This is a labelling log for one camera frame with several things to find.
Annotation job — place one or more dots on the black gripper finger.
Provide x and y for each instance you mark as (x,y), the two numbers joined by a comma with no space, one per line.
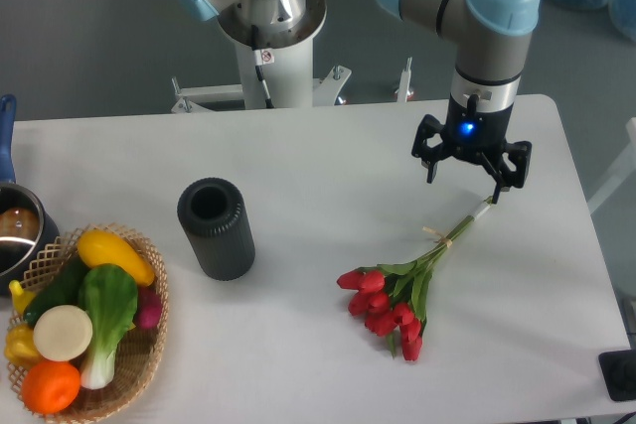
(508,164)
(429,156)

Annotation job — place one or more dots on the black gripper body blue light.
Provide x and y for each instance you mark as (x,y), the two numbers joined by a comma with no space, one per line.
(468,133)

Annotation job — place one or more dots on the red tulip bouquet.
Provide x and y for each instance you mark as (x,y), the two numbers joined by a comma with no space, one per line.
(392,298)

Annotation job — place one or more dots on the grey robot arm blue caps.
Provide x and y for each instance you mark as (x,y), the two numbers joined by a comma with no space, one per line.
(492,38)

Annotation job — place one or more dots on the dark grey ribbed vase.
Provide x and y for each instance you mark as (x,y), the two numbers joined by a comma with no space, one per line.
(214,218)

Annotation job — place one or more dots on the black device at table edge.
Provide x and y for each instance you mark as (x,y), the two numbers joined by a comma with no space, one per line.
(618,370)

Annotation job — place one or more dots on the magenta radish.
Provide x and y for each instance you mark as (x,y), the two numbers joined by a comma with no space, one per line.
(149,309)

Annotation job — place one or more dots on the yellow squash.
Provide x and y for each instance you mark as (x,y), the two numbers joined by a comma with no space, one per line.
(99,247)

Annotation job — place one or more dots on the green bok choy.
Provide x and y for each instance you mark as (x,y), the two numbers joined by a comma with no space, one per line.
(108,294)

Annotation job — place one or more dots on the woven wicker basket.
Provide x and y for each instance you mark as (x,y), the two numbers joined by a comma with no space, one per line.
(140,351)

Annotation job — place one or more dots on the dark green cucumber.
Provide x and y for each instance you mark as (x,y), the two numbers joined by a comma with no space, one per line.
(62,290)

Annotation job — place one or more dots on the cream round radish slice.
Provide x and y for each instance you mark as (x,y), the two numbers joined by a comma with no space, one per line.
(62,333)

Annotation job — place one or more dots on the orange fruit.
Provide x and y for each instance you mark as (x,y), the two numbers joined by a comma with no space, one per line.
(50,387)

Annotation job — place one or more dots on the yellow bell pepper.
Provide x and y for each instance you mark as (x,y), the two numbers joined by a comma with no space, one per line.
(20,348)

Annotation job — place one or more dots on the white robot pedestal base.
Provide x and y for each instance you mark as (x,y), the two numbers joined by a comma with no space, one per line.
(274,46)

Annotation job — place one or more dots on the blue handled saucepan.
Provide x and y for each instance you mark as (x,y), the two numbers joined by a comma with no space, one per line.
(26,228)

